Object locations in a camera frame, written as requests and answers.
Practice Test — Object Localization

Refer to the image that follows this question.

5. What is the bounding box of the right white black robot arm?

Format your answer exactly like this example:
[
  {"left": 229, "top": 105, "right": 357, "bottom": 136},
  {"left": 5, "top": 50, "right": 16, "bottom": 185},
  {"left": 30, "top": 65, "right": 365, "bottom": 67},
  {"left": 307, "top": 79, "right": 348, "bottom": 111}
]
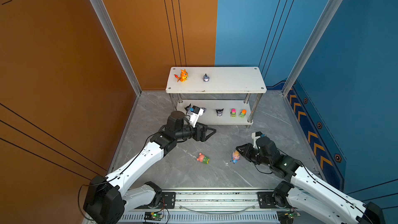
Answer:
[{"left": 236, "top": 135, "right": 386, "bottom": 224}]

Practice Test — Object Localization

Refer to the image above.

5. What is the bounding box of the ice cream cone toy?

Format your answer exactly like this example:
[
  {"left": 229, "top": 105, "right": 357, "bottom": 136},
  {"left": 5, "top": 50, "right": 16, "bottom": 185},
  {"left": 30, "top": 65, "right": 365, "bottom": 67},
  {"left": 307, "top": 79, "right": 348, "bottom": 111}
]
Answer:
[{"left": 231, "top": 150, "right": 240, "bottom": 164}]

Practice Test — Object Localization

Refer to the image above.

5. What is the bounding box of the right circuit board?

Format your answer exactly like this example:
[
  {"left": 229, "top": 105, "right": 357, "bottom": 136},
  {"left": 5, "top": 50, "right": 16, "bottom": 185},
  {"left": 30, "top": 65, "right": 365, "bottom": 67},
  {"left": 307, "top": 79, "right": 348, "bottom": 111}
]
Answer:
[{"left": 277, "top": 211, "right": 301, "bottom": 224}]

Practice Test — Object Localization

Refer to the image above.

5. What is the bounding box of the pink pig green toy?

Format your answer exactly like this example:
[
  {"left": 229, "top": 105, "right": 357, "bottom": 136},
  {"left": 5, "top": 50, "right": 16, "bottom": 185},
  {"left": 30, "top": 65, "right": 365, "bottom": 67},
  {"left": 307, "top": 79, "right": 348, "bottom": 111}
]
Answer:
[{"left": 197, "top": 153, "right": 210, "bottom": 164}]

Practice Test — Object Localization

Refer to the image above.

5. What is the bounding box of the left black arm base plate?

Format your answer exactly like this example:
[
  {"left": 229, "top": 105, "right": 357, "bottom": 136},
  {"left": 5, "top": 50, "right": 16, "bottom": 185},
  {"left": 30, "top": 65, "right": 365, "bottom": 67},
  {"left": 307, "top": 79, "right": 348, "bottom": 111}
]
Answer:
[{"left": 136, "top": 191, "right": 176, "bottom": 209}]

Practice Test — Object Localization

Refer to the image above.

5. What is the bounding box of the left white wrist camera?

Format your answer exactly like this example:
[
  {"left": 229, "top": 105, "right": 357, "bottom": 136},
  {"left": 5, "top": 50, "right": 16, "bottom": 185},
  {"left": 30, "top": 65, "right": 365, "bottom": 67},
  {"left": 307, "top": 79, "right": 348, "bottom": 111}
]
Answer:
[{"left": 187, "top": 106, "right": 204, "bottom": 128}]

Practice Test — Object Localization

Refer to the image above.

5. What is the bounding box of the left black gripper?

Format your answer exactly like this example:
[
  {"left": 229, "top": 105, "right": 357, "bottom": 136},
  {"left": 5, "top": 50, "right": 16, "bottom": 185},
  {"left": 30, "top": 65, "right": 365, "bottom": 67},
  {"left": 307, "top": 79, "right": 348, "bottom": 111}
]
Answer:
[{"left": 174, "top": 121, "right": 216, "bottom": 143}]

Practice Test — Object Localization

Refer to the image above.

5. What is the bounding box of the pink green block toy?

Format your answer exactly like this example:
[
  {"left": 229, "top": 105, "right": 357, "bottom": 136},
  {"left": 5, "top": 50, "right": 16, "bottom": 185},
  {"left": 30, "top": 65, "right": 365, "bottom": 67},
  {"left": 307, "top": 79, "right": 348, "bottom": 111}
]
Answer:
[{"left": 230, "top": 108, "right": 236, "bottom": 117}]

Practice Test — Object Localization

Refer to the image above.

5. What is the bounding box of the grey purple kuromi toy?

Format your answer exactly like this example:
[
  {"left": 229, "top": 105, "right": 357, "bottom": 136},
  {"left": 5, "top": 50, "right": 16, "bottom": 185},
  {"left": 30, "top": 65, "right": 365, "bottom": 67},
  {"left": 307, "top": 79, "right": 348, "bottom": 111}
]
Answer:
[{"left": 216, "top": 109, "right": 224, "bottom": 117}]

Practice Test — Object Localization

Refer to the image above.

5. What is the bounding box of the left green circuit board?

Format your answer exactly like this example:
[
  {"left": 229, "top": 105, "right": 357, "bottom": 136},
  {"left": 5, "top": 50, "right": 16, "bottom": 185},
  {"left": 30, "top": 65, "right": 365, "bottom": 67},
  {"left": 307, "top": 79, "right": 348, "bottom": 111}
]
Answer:
[{"left": 143, "top": 212, "right": 165, "bottom": 224}]

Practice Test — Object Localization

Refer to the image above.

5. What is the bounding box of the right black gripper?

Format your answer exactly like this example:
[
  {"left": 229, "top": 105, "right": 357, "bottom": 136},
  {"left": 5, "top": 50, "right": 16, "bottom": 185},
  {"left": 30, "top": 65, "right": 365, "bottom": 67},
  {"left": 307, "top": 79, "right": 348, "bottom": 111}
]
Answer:
[{"left": 234, "top": 144, "right": 272, "bottom": 169}]

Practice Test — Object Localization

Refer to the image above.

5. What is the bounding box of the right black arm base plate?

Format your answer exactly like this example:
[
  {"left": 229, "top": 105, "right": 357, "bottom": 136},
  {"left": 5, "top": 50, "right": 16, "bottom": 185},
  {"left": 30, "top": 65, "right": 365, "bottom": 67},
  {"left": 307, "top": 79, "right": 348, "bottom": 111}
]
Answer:
[{"left": 257, "top": 191, "right": 294, "bottom": 209}]

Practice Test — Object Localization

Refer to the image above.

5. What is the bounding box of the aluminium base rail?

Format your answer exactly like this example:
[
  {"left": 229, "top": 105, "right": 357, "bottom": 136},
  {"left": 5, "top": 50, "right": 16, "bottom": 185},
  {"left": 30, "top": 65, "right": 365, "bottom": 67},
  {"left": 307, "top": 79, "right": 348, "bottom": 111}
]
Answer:
[{"left": 117, "top": 189, "right": 307, "bottom": 224}]

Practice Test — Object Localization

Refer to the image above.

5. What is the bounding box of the white two-tier metal shelf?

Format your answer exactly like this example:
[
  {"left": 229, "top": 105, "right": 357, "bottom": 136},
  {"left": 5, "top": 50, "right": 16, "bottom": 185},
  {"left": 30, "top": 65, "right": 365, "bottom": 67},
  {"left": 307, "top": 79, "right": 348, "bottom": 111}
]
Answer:
[{"left": 166, "top": 67, "right": 267, "bottom": 126}]

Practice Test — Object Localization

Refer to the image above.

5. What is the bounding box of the aluminium corner post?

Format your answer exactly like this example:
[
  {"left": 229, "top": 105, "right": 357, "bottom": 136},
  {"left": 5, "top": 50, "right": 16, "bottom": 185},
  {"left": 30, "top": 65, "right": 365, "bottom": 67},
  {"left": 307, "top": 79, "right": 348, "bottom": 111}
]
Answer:
[
  {"left": 89, "top": 0, "right": 142, "bottom": 96},
  {"left": 282, "top": 0, "right": 343, "bottom": 97}
]

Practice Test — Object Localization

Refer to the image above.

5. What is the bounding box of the black white kuromi toy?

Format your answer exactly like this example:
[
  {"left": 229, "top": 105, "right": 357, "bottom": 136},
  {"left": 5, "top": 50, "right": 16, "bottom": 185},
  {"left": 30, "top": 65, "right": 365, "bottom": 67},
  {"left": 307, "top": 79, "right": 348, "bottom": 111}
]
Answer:
[{"left": 185, "top": 104, "right": 191, "bottom": 112}]

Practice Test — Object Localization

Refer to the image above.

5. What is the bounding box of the green orange toy car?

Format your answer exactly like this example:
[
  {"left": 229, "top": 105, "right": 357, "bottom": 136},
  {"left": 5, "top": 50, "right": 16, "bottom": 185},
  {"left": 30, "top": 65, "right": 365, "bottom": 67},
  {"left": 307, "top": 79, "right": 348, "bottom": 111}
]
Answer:
[{"left": 239, "top": 110, "right": 247, "bottom": 118}]

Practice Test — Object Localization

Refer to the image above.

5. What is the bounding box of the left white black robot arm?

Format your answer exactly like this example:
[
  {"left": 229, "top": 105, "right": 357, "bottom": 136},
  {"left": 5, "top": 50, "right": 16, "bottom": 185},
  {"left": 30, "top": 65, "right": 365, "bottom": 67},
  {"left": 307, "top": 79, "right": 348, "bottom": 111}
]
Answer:
[{"left": 78, "top": 111, "right": 216, "bottom": 224}]

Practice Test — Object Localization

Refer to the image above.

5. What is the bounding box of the blue grey eeyore toy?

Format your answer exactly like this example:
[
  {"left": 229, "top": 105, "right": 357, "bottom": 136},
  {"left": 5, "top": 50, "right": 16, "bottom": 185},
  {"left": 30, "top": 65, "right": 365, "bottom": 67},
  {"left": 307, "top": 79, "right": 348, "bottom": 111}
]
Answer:
[{"left": 203, "top": 74, "right": 210, "bottom": 82}]

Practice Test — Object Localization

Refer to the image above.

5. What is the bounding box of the right aluminium corner post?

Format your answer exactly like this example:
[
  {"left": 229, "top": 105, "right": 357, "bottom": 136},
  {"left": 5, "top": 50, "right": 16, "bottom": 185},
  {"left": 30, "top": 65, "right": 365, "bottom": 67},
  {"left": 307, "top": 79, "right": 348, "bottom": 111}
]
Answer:
[{"left": 282, "top": 0, "right": 343, "bottom": 97}]

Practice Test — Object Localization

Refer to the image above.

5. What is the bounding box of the left aluminium corner post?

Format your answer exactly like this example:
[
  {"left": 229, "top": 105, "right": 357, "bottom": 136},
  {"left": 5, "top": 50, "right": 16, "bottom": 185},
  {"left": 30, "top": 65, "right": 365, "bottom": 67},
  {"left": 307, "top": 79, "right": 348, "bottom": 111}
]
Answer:
[{"left": 89, "top": 0, "right": 142, "bottom": 96}]

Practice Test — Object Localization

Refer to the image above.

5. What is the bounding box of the orange fox toy figure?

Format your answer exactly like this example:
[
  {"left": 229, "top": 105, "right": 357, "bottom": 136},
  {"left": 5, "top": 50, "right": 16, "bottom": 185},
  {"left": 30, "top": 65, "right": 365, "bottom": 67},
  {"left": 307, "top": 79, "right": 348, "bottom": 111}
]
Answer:
[{"left": 174, "top": 69, "right": 189, "bottom": 83}]

